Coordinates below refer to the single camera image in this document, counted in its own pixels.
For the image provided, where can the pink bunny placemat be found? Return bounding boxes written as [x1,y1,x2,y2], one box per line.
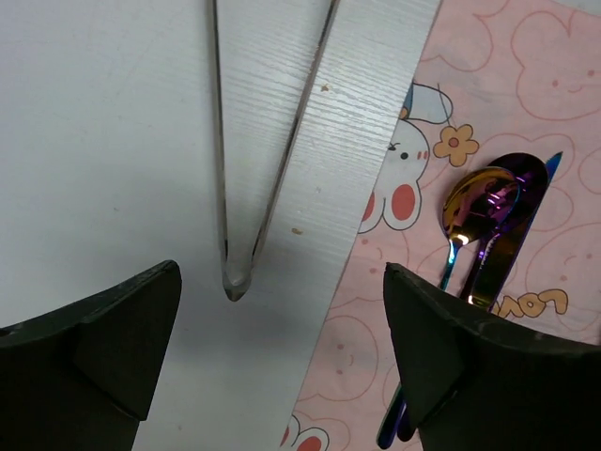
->
[281,1,600,450]

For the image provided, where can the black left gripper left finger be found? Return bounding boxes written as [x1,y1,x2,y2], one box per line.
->
[1,260,182,450]

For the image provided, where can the iridescent large spoon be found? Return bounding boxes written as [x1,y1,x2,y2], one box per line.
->
[459,152,549,304]

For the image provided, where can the silver metal tongs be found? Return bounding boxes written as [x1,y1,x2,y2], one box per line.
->
[207,1,339,302]

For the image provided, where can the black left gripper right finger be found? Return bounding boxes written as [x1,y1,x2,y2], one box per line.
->
[383,263,600,450]

